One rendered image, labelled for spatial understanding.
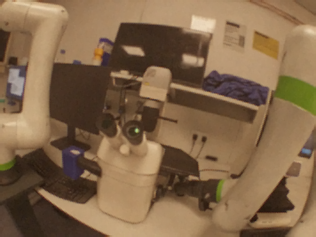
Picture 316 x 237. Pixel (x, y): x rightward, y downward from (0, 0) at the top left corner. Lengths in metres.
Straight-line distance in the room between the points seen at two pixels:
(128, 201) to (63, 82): 0.73
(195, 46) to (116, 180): 0.93
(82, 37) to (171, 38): 1.07
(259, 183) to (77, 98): 0.83
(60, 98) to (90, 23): 1.10
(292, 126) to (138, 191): 0.41
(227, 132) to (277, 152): 0.92
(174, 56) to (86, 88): 0.60
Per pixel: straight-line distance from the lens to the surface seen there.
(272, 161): 0.31
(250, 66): 1.41
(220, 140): 1.20
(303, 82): 0.29
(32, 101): 0.54
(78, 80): 0.85
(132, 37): 1.17
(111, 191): 0.49
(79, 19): 1.97
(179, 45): 1.07
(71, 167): 0.52
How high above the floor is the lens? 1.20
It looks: 11 degrees down
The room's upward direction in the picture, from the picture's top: 12 degrees clockwise
